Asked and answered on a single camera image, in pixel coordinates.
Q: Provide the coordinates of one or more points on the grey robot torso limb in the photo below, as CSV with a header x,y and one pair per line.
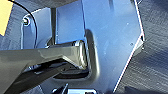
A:
x,y
33,55

